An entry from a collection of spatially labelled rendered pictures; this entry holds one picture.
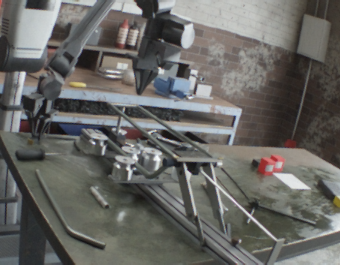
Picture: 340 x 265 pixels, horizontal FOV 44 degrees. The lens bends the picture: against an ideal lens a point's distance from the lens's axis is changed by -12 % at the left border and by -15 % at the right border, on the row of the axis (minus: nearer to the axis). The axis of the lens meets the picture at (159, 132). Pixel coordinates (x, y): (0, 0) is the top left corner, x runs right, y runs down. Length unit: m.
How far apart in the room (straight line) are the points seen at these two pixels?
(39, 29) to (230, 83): 2.66
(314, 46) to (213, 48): 1.11
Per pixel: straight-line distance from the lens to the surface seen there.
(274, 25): 4.44
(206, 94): 3.23
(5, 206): 2.05
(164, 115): 2.91
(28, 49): 1.81
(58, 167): 1.28
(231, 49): 4.11
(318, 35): 4.46
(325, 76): 4.48
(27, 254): 1.57
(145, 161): 1.28
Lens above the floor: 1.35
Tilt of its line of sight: 15 degrees down
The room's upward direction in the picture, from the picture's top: 14 degrees clockwise
